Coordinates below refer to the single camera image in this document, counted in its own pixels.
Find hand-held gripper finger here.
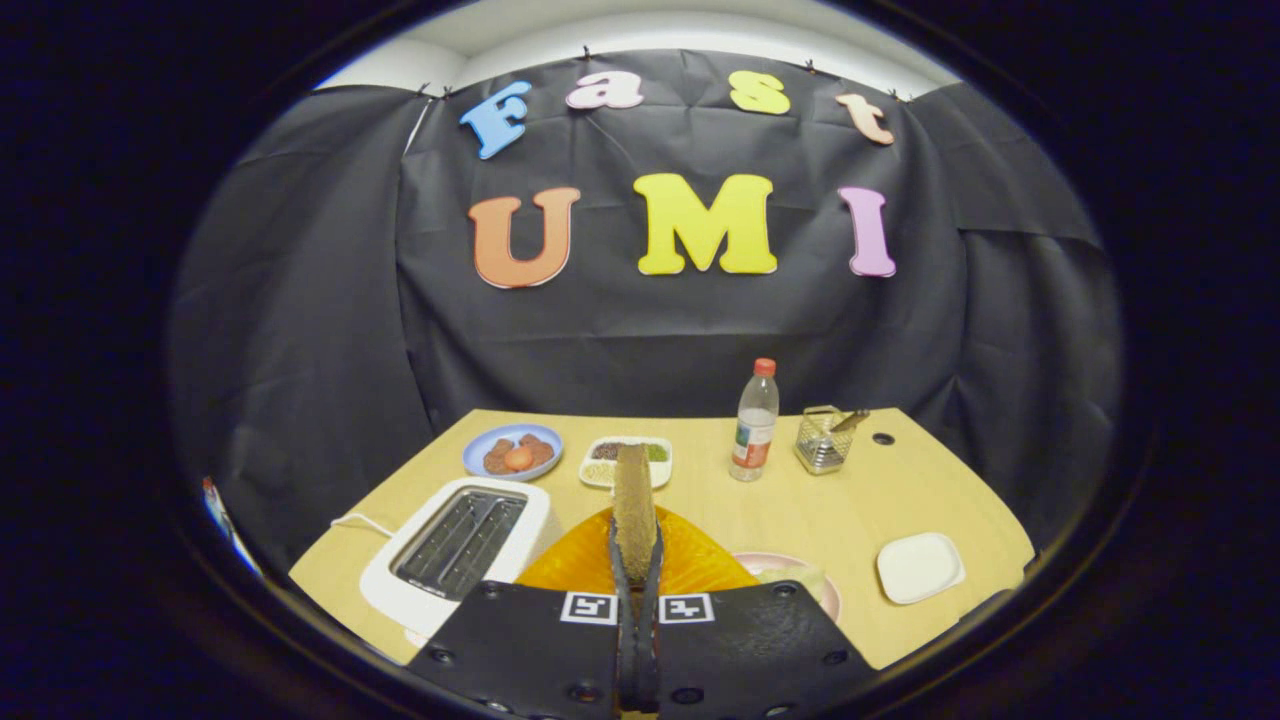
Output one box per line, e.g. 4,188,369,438
637,505,876,720
408,505,639,720

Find dark brown bread slice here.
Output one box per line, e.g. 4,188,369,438
612,444,659,586

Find green lettuce leaf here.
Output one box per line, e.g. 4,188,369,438
752,562,829,606

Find pink round plate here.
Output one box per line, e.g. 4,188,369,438
733,552,843,623

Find white divided grain tray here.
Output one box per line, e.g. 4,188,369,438
579,436,674,490

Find red brown food pieces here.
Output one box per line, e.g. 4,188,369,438
483,433,554,476

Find clear plastic water bottle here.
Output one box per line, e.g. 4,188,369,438
729,358,780,483

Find blue round plate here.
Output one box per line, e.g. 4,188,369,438
462,424,564,482

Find white toaster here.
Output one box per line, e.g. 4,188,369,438
360,477,563,641

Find white square plate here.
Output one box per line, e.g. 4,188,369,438
876,532,967,606

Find black backdrop cloth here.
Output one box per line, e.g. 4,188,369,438
165,48,1126,576

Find metal wire utensil basket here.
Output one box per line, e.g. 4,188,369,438
794,405,854,476

